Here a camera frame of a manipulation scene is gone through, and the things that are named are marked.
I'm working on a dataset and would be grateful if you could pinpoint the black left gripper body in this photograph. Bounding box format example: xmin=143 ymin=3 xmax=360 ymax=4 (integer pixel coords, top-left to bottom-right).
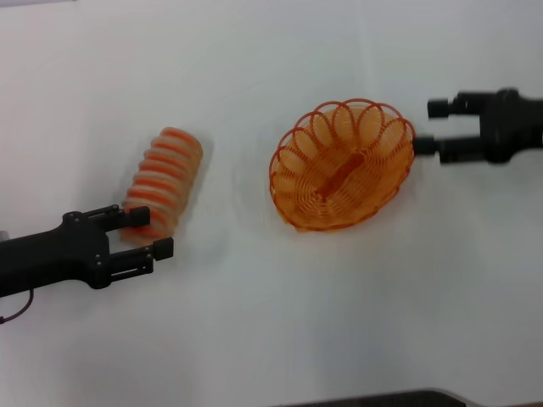
xmin=0 ymin=210 xmax=112 ymax=298

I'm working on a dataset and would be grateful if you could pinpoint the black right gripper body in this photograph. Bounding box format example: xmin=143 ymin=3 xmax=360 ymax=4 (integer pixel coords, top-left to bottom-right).
xmin=479 ymin=87 xmax=543 ymax=164

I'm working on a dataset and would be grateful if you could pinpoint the orange striped bread roll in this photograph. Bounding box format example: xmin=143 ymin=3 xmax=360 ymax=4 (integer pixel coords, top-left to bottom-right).
xmin=120 ymin=125 xmax=204 ymax=247

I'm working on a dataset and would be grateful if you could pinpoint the orange woven plastic basket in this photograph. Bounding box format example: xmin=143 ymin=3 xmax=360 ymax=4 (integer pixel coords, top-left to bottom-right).
xmin=267 ymin=98 xmax=416 ymax=233

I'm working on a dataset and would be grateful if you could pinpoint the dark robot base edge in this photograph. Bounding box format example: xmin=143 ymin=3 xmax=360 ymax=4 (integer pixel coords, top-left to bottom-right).
xmin=271 ymin=387 xmax=480 ymax=407

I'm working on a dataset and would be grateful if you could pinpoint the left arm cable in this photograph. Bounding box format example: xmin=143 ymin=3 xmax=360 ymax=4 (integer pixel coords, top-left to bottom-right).
xmin=0 ymin=287 xmax=36 ymax=326

